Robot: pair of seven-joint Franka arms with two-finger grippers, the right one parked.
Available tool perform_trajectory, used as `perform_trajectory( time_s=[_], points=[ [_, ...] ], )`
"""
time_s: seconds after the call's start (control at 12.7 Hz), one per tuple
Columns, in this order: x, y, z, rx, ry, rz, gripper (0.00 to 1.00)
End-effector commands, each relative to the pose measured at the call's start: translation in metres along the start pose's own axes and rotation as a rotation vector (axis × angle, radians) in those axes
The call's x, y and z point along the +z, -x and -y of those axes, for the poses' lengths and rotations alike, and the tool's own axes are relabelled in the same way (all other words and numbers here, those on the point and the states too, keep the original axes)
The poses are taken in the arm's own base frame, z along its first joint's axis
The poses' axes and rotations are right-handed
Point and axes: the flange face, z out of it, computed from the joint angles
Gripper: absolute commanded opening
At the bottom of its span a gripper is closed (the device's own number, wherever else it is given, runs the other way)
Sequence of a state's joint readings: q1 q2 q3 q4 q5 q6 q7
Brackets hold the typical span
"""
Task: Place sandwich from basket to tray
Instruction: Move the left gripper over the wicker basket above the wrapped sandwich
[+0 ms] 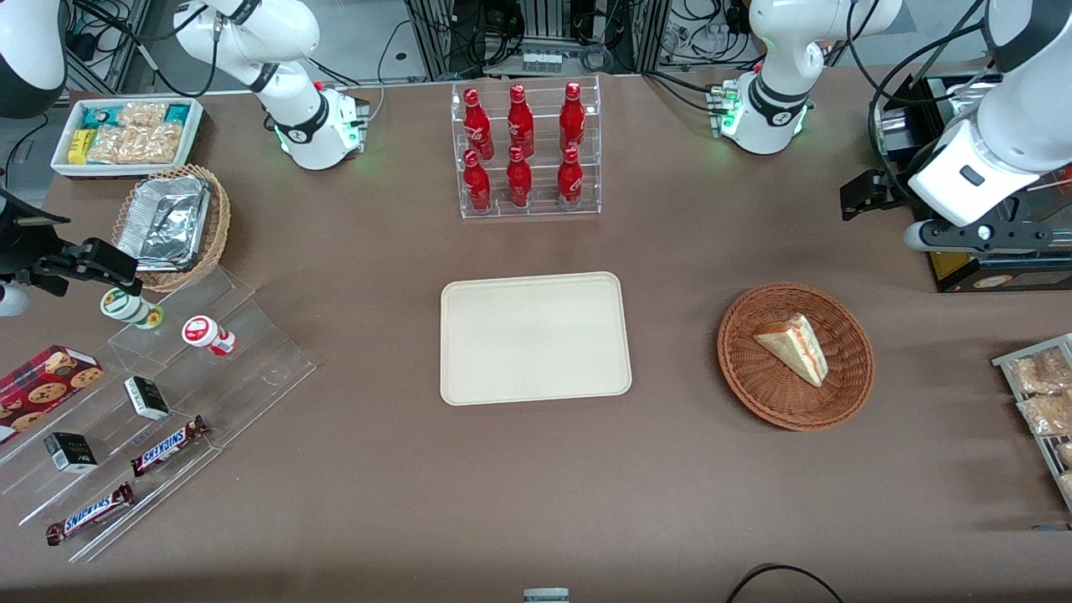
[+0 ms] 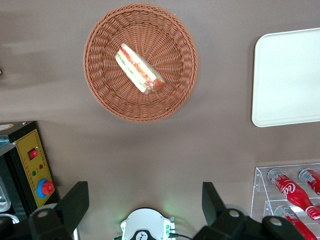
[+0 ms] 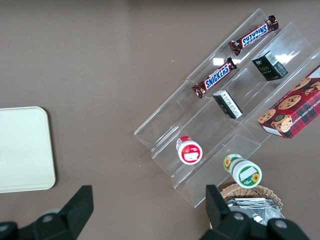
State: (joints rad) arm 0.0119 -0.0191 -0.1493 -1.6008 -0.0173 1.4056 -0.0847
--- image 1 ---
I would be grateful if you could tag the red white yogurt bottle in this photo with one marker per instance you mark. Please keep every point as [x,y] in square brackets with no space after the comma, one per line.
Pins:
[205,333]

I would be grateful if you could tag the green white yogurt bottle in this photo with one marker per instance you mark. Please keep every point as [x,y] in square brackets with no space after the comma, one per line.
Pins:
[126,306]

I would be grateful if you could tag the white rectangular snack bin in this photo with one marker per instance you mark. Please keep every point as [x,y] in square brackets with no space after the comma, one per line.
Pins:
[126,170]

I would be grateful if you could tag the yellow snack packet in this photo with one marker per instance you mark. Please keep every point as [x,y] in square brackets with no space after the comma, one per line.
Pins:
[79,146]

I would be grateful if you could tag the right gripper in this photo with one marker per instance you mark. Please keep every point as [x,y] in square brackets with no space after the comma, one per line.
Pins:
[18,248]

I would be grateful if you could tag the light tan wicker basket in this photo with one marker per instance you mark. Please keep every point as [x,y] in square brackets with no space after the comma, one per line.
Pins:
[219,218]

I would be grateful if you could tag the aluminium frame rack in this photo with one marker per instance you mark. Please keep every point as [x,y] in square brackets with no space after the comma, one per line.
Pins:
[536,33]

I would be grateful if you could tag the clear acrylic bottle rack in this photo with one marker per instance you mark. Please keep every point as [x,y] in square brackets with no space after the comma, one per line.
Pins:
[544,193]

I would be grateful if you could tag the clear bag of fried snacks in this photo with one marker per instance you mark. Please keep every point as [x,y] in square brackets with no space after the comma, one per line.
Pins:
[1047,414]
[1038,373]
[1067,486]
[1065,454]

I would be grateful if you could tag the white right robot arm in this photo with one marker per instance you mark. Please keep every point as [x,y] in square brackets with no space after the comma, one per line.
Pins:
[251,33]

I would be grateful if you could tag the clear acrylic stepped shelf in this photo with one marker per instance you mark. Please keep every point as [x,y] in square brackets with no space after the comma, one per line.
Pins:
[251,360]

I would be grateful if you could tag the black food warmer case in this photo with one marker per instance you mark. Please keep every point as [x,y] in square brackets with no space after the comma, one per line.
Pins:
[997,272]

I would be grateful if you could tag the teal snack packet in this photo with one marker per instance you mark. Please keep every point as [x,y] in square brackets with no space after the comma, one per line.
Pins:
[177,113]
[96,117]

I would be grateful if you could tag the small grey device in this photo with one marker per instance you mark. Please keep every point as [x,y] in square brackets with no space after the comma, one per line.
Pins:
[546,595]

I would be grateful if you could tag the Snickers chocolate bar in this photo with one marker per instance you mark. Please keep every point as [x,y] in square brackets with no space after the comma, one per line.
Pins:
[167,445]
[90,512]

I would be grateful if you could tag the red tartan cookie box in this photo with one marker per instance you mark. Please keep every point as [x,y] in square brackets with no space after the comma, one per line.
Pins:
[42,389]

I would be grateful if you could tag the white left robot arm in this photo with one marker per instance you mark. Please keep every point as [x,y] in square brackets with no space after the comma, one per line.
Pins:
[779,50]

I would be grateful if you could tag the beige rectangular tray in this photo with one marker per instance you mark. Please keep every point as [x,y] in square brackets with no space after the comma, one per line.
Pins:
[536,339]

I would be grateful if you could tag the aluminium foil tray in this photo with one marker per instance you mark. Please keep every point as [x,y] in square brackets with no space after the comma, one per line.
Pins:
[163,222]

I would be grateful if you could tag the triangle sandwich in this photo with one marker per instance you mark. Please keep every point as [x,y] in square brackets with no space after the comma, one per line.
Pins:
[796,347]

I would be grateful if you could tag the red cola bottle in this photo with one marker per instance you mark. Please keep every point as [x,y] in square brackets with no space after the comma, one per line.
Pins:
[572,121]
[477,126]
[476,186]
[520,124]
[569,182]
[519,182]

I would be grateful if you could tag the clear bag of crackers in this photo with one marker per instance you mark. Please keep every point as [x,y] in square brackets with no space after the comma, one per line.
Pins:
[142,114]
[138,144]

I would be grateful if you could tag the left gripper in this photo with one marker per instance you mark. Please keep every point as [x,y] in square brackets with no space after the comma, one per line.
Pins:
[893,194]

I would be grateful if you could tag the small black box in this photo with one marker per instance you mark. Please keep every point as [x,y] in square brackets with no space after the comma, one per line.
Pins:
[146,398]
[71,452]

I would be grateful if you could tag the brown round wicker basket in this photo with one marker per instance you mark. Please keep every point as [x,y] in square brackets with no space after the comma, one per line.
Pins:
[754,385]

